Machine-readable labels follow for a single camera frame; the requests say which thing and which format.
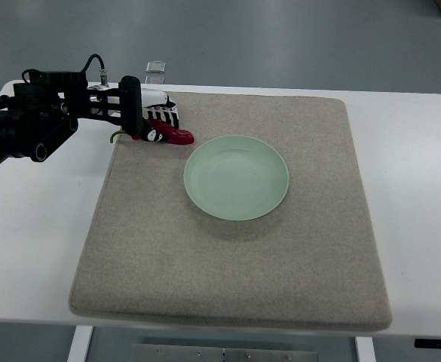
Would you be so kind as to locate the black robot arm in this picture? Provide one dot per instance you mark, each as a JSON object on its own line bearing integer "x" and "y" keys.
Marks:
{"x": 46, "y": 106}

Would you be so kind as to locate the beige felt mat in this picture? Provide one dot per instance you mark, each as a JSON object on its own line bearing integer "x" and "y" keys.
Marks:
{"x": 152, "y": 255}

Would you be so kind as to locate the right white table leg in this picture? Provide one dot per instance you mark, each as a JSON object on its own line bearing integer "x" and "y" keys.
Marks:
{"x": 365, "y": 349}

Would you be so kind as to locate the lower metal floor plate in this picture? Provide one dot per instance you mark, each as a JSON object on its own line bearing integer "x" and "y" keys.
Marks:
{"x": 154, "y": 79}

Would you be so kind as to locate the left white table leg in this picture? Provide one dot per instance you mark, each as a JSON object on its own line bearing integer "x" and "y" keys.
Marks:
{"x": 80, "y": 344}

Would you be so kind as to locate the black table control panel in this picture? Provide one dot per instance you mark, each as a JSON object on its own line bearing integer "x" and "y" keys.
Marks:
{"x": 428, "y": 343}

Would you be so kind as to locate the metal floor plate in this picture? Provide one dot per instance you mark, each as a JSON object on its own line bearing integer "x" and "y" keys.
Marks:
{"x": 156, "y": 67}
{"x": 154, "y": 79}

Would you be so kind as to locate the white table leg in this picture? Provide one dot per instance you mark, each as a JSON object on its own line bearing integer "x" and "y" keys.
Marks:
{"x": 365, "y": 349}
{"x": 80, "y": 344}

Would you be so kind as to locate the pale green plate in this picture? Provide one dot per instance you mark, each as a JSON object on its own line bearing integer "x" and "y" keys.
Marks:
{"x": 236, "y": 178}

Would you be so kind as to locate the red pepper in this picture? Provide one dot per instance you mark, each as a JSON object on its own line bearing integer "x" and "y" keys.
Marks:
{"x": 178, "y": 135}

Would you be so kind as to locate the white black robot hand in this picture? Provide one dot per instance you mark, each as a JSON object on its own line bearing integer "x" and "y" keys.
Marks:
{"x": 161, "y": 114}

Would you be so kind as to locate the upper metal floor plate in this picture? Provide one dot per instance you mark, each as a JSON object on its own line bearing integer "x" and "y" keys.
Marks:
{"x": 156, "y": 67}

